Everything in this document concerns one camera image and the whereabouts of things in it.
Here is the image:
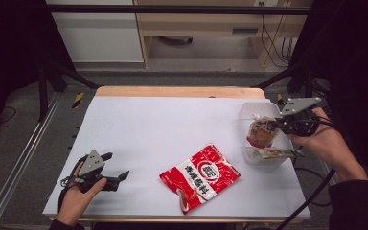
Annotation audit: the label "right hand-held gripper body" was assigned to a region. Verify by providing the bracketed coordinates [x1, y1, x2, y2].
[276, 97, 322, 137]

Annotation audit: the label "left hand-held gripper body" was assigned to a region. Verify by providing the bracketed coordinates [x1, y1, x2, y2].
[60, 149, 120, 194]

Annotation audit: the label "small orange sauce pouch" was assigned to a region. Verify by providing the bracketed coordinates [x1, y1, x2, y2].
[245, 113, 281, 150]

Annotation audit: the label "green and beige food packet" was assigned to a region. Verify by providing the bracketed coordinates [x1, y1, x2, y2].
[257, 148, 306, 160]

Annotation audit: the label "clear plastic container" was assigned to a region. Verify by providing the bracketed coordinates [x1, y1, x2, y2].
[238, 101, 295, 167]

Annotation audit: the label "red and white snack packet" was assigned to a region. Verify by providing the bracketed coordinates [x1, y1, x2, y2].
[158, 143, 242, 216]

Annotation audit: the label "person's left hand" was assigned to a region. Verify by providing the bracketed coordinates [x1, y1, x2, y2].
[56, 161, 108, 227]

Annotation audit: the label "person's right hand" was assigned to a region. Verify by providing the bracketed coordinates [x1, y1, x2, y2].
[287, 107, 361, 175]

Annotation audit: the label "black metal stand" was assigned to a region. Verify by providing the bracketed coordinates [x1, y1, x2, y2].
[252, 60, 316, 104]
[37, 59, 101, 123]

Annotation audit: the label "white table sheet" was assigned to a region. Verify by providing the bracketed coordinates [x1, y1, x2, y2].
[42, 95, 311, 220]

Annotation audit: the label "black curtain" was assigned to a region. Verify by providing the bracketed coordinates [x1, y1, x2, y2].
[287, 0, 368, 190]
[0, 0, 75, 151]

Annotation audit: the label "white cabinet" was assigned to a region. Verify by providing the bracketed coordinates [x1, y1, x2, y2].
[45, 0, 145, 64]

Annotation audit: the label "light wooden desk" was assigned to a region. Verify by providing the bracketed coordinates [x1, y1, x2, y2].
[133, 0, 314, 69]

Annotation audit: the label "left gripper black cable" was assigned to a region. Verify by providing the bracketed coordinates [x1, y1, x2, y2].
[57, 155, 89, 213]

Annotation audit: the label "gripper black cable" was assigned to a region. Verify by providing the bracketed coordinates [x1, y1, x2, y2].
[57, 155, 89, 213]
[276, 113, 338, 230]

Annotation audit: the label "hanging black cables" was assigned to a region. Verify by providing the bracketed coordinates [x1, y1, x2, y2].
[259, 1, 297, 69]

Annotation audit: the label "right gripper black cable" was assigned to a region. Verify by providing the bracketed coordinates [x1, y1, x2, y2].
[276, 113, 338, 230]

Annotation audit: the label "thin black floor cable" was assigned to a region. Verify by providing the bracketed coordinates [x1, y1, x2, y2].
[0, 106, 17, 127]

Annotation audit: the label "black horizontal frame bar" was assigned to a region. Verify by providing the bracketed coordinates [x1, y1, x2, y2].
[44, 4, 312, 15]

